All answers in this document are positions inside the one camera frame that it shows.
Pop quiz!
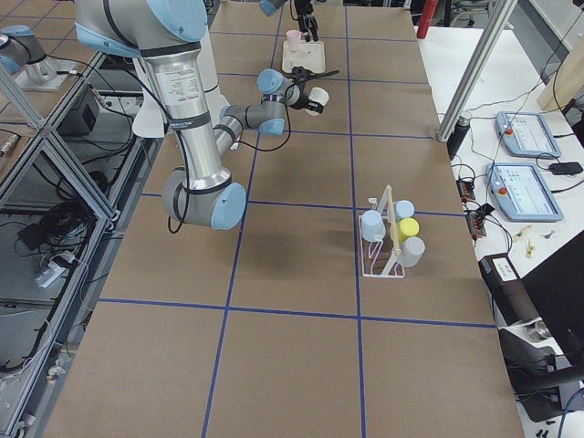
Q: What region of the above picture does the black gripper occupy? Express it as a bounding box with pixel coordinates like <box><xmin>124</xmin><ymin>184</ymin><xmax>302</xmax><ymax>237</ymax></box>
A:
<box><xmin>291</xmin><ymin>0</ymin><xmax>318</xmax><ymax>42</ymax></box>
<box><xmin>289</xmin><ymin>67</ymin><xmax>316</xmax><ymax>110</ymax></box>

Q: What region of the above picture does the white plastic cup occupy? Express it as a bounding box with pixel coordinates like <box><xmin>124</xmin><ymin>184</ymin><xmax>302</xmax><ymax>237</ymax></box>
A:
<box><xmin>305</xmin><ymin>87</ymin><xmax>329</xmax><ymax>117</ymax></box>

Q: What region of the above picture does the light blue cup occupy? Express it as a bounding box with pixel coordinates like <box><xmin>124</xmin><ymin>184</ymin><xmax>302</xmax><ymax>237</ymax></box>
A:
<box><xmin>360</xmin><ymin>210</ymin><xmax>386</xmax><ymax>243</ymax></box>
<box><xmin>393</xmin><ymin>200</ymin><xmax>415</xmax><ymax>222</ymax></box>

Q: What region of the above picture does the yellow plastic cup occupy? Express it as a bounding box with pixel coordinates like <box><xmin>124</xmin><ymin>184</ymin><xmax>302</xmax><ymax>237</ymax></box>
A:
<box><xmin>396</xmin><ymin>217</ymin><xmax>420</xmax><ymax>244</ymax></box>

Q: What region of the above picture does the grey plastic cup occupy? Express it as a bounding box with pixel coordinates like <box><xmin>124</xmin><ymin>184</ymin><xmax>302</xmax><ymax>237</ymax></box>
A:
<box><xmin>397</xmin><ymin>236</ymin><xmax>425</xmax><ymax>267</ymax></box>

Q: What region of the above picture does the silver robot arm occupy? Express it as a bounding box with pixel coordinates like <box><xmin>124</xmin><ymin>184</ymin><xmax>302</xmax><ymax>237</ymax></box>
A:
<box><xmin>259</xmin><ymin>0</ymin><xmax>319</xmax><ymax>42</ymax></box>
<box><xmin>75</xmin><ymin>1</ymin><xmax>329</xmax><ymax>230</ymax></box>

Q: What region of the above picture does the pink plastic cup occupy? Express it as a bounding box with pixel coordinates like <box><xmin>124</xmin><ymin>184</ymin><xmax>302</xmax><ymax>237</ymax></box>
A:
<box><xmin>286</xmin><ymin>29</ymin><xmax>302</xmax><ymax>52</ymax></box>

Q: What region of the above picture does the cream plastic tray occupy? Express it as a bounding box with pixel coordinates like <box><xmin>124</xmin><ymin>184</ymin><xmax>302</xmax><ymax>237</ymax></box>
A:
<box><xmin>281</xmin><ymin>40</ymin><xmax>326</xmax><ymax>74</ymax></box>

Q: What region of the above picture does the red bottle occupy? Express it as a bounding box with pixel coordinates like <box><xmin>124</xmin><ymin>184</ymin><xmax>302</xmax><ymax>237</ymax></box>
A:
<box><xmin>416</xmin><ymin>0</ymin><xmax>438</xmax><ymax>39</ymax></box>

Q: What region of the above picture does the black thermos bottle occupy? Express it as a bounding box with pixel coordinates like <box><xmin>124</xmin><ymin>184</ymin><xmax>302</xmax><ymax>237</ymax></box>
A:
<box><xmin>446</xmin><ymin>111</ymin><xmax>472</xmax><ymax>161</ymax></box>

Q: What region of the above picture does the far teach pendant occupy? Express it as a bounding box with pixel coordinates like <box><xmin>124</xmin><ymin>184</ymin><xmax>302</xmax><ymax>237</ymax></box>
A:
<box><xmin>495</xmin><ymin>111</ymin><xmax>561</xmax><ymax>159</ymax></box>

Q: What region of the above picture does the teach pendant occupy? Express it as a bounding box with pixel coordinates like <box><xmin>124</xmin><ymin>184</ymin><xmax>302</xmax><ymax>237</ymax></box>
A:
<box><xmin>485</xmin><ymin>162</ymin><xmax>564</xmax><ymax>223</ymax></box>
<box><xmin>495</xmin><ymin>111</ymin><xmax>561</xmax><ymax>159</ymax></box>

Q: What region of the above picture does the near teach pendant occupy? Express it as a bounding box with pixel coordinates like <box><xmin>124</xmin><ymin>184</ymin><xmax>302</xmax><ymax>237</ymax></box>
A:
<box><xmin>485</xmin><ymin>162</ymin><xmax>564</xmax><ymax>223</ymax></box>

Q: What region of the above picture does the black power adapter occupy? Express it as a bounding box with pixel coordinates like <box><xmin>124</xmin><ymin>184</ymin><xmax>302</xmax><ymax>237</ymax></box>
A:
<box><xmin>547</xmin><ymin>162</ymin><xmax>583</xmax><ymax>176</ymax></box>

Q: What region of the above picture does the black box with label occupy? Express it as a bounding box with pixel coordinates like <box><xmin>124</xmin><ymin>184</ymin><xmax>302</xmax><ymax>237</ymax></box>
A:
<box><xmin>478</xmin><ymin>253</ymin><xmax>539</xmax><ymax>325</ymax></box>

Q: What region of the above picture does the black monitor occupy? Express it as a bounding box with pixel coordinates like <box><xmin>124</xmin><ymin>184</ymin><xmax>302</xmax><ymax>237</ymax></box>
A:
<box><xmin>522</xmin><ymin>234</ymin><xmax>584</xmax><ymax>364</ymax></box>

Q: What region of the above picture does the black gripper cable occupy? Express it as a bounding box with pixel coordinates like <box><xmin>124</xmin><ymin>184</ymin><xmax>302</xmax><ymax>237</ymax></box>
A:
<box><xmin>166</xmin><ymin>68</ymin><xmax>340</xmax><ymax>235</ymax></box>

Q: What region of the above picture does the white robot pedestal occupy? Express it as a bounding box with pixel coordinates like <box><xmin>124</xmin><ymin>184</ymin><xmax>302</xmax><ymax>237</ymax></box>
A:
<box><xmin>131</xmin><ymin>0</ymin><xmax>229</xmax><ymax>138</ymax></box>

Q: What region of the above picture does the aluminium frame post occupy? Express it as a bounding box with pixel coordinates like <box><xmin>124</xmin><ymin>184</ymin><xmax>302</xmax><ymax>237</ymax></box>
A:
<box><xmin>436</xmin><ymin>0</ymin><xmax>517</xmax><ymax>142</ymax></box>

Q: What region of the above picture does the white wire cup rack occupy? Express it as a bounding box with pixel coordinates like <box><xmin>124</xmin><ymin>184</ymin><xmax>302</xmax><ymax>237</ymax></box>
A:
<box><xmin>358</xmin><ymin>184</ymin><xmax>406</xmax><ymax>279</ymax></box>

